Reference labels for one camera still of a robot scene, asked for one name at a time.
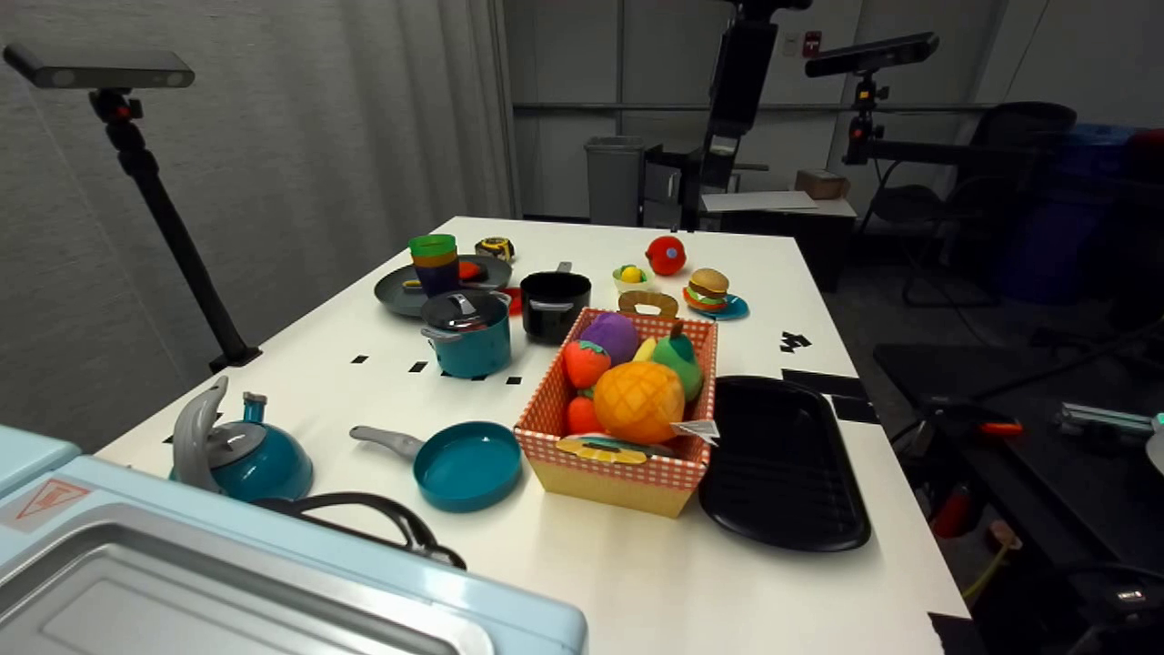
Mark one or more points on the dark pot lid grey knob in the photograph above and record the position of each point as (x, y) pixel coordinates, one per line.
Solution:
(466, 320)

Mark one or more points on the blue toy pot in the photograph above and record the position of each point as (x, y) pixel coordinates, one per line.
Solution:
(475, 357)

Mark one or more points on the purple plush vegetable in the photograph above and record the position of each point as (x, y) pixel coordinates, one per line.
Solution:
(617, 335)

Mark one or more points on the red orange plush fruit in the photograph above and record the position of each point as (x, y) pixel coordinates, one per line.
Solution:
(584, 364)

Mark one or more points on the yellow plush fruit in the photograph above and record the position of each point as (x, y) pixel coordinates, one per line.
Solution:
(646, 352)

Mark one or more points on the yellow toy lemon green leaf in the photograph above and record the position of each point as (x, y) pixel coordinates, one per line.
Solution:
(632, 275)

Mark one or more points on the red toy plate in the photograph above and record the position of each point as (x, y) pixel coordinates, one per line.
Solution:
(516, 300)

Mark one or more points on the small red plush fruit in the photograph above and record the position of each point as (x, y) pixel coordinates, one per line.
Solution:
(579, 418)

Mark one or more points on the orange plush fruit white tag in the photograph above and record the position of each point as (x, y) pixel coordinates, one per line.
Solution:
(638, 401)

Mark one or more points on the green plush avocado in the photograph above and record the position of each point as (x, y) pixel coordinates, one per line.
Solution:
(683, 371)

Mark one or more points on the red toy tomato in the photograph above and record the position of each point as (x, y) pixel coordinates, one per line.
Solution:
(667, 255)

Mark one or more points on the yellow toy donut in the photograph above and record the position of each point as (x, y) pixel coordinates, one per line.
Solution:
(496, 248)

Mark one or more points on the orange red toy dish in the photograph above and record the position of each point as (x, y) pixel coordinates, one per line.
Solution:
(470, 271)

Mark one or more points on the toy burger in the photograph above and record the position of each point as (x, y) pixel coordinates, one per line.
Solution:
(707, 292)

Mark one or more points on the grey trash can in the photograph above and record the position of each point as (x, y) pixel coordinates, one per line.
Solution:
(620, 185)

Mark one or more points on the red checkered cardboard basket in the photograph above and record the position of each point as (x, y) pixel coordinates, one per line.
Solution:
(606, 478)

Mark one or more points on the purple toy cup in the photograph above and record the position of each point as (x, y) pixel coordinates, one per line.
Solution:
(438, 283)

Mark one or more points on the small teal toy plate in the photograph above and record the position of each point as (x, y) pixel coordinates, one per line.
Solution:
(737, 310)

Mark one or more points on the orange toy cup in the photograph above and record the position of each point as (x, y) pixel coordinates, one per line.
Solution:
(433, 264)

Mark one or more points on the green toy cup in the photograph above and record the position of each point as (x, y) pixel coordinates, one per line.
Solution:
(433, 246)

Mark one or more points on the teal toy frying pan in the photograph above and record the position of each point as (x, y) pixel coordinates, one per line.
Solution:
(466, 469)

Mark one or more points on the dark frying pan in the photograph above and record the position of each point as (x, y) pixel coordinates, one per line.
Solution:
(393, 292)

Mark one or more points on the white side table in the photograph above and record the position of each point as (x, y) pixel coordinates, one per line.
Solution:
(778, 206)

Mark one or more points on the black plastic tray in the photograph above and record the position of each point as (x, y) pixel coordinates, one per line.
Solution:
(785, 469)

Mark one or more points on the small cardboard box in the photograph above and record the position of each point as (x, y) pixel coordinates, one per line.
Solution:
(823, 185)

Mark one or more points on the grey curtain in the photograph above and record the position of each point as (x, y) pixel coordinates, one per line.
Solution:
(304, 149)

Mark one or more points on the light blue toaster oven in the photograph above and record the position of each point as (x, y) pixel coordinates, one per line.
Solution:
(243, 569)

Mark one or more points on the black office chair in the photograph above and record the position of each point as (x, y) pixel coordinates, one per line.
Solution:
(1012, 185)

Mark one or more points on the blue bin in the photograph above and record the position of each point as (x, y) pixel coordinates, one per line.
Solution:
(1093, 206)

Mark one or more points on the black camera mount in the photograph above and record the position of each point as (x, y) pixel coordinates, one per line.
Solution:
(865, 113)

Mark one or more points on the black bar camera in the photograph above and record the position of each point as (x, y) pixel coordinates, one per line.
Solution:
(96, 68)
(876, 56)

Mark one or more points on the black camera tripod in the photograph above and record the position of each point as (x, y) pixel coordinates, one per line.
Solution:
(168, 232)

